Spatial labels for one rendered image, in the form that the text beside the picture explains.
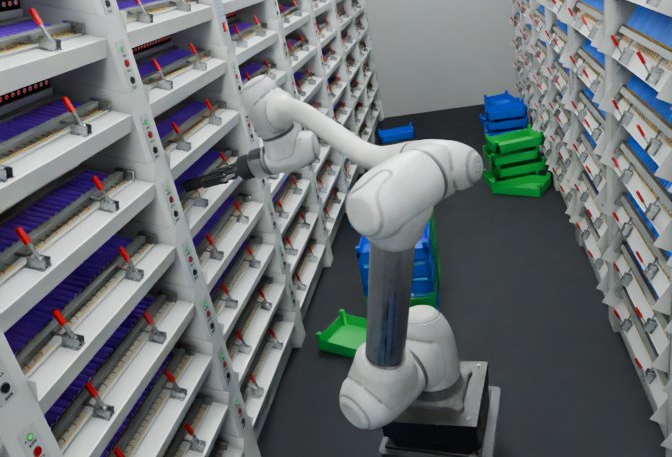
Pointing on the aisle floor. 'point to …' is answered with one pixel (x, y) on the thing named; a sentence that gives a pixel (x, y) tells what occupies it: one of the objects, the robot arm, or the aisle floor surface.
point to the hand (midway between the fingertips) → (195, 183)
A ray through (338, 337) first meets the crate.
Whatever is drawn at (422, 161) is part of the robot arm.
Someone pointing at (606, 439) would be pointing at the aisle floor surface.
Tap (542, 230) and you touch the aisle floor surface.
